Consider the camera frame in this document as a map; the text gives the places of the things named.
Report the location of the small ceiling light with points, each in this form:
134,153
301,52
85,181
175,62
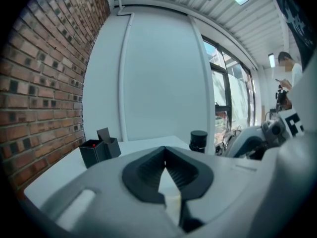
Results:
271,60

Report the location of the black box with red dot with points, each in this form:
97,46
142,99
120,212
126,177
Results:
92,154

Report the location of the white wall pipe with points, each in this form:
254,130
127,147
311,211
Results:
122,78

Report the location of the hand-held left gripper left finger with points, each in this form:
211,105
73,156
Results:
143,175

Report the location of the open black box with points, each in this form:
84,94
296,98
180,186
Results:
111,145

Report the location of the black bottle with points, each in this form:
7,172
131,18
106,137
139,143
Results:
198,140

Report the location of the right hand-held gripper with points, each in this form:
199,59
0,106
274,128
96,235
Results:
247,139

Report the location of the black framed window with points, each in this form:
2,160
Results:
232,88

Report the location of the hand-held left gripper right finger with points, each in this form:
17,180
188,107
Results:
190,177

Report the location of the black hanging banner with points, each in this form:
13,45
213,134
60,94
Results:
297,16

